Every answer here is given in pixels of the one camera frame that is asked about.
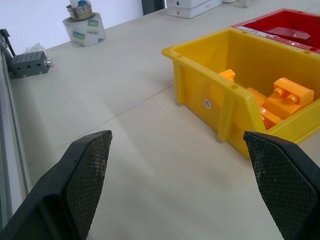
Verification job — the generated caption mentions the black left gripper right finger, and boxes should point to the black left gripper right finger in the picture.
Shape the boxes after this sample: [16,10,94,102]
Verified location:
[242,130,320,240]

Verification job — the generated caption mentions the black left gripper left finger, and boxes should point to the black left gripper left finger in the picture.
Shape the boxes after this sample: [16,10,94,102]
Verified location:
[0,129,113,240]

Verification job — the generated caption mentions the flat orange building block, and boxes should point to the flat orange building block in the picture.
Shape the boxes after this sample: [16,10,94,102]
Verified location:
[245,87,283,130]

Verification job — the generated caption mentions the orange building block with studs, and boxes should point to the orange building block with studs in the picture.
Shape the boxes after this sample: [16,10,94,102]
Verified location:
[263,77,315,119]

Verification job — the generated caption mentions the yellow plastic storage bin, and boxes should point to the yellow plastic storage bin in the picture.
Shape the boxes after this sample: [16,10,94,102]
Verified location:
[161,27,320,159]

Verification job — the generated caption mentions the small orange building block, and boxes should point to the small orange building block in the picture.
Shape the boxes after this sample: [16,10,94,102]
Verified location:
[218,69,237,83]

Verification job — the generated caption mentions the grey metal block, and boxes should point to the grey metal block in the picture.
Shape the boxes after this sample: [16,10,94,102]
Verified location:
[9,50,52,79]

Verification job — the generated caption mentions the crumpled white tissue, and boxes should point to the crumpled white tissue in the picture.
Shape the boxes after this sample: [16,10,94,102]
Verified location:
[24,42,45,54]

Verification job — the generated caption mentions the white label tape roll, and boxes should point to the white label tape roll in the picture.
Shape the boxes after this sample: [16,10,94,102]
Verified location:
[62,11,107,48]

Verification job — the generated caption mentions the red plastic storage bin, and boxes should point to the red plastic storage bin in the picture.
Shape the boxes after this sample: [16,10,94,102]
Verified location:
[230,8,320,54]

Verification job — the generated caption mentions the stacked metal bowls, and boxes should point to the stacked metal bowls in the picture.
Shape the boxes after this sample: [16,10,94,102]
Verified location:
[65,4,94,21]

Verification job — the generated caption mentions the white plastic bottle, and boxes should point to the white plastic bottle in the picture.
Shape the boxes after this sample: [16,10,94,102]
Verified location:
[68,0,92,8]

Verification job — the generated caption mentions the white product box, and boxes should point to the white product box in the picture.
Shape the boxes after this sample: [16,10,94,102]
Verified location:
[166,0,223,19]

